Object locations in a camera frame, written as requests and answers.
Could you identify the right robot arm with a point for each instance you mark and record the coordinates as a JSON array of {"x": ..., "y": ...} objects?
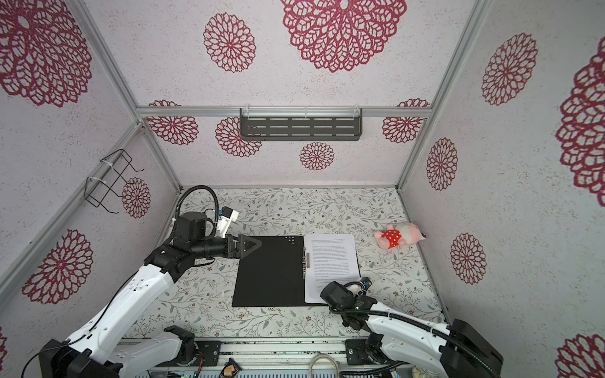
[{"x": 396, "y": 339}]

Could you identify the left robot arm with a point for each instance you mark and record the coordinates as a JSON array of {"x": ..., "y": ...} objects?
[{"x": 90, "y": 351}]

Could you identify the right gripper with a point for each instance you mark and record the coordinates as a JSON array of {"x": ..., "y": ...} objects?
[{"x": 340, "y": 287}]

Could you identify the grey wall shelf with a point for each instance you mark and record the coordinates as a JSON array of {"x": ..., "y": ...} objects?
[{"x": 300, "y": 126}]

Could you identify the metal folder clip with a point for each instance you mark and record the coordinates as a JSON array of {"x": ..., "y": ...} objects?
[{"x": 306, "y": 263}]

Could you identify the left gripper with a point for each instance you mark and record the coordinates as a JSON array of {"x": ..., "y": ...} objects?
[{"x": 239, "y": 251}]

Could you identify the black wire wall rack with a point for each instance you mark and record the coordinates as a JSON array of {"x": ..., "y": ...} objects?
[{"x": 98, "y": 188}]

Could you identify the pink plush toy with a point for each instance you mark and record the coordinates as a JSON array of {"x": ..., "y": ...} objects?
[{"x": 401, "y": 235}]

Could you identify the printed paper sheet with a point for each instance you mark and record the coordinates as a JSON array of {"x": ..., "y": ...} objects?
[{"x": 333, "y": 257}]

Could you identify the blue black folder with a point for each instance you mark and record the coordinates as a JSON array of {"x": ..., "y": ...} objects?
[{"x": 272, "y": 275}]

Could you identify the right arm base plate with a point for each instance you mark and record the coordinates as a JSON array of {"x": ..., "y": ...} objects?
[{"x": 362, "y": 352}]

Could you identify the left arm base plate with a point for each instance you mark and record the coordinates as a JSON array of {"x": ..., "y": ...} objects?
[{"x": 203, "y": 353}]

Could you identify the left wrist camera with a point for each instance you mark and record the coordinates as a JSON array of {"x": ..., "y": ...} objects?
[{"x": 226, "y": 217}]

